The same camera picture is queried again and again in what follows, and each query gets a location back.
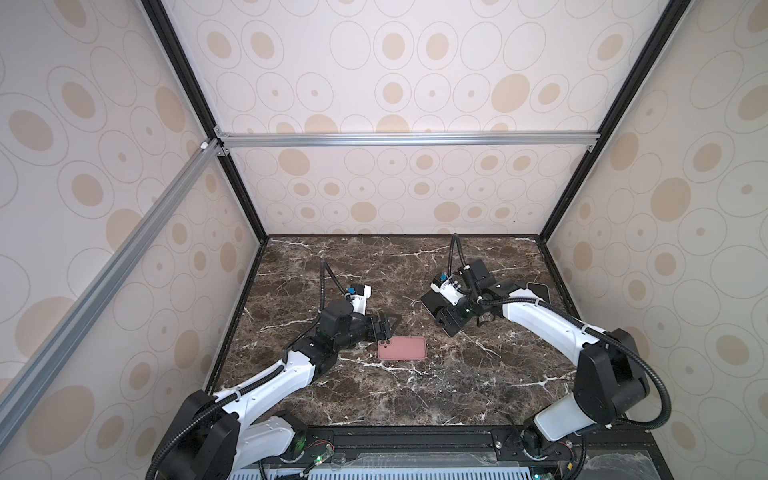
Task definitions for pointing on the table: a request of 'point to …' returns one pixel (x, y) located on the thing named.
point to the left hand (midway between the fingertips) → (398, 317)
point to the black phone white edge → (541, 290)
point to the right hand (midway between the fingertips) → (446, 312)
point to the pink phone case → (403, 348)
